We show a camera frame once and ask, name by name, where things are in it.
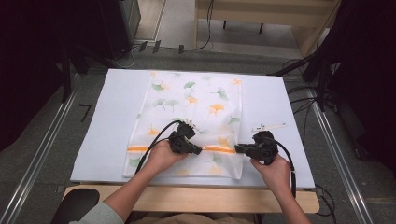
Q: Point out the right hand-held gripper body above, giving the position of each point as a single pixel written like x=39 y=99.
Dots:
x=264 y=147

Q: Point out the wooden bench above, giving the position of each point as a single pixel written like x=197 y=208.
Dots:
x=264 y=9

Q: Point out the black stand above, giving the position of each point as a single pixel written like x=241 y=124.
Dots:
x=322 y=87
x=66 y=77

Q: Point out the person's left hand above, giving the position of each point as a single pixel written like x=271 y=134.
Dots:
x=160 y=157

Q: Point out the black chair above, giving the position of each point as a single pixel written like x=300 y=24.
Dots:
x=74 y=203

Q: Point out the metal floor rail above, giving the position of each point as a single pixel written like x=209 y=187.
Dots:
x=40 y=155
x=336 y=149

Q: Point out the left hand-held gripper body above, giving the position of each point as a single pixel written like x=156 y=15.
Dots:
x=180 y=140

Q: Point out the white leaf-print zippered laundry bag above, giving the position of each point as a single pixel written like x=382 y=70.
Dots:
x=186 y=90

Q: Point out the person's beige trousers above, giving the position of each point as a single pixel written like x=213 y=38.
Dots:
x=193 y=219

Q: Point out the white foam board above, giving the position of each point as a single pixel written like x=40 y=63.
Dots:
x=267 y=93

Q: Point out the black curtain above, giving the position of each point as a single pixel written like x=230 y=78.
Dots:
x=37 y=46
x=367 y=62

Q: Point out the person's right hand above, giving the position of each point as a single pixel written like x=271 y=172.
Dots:
x=275 y=174

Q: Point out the wooden table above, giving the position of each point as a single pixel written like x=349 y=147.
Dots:
x=202 y=199

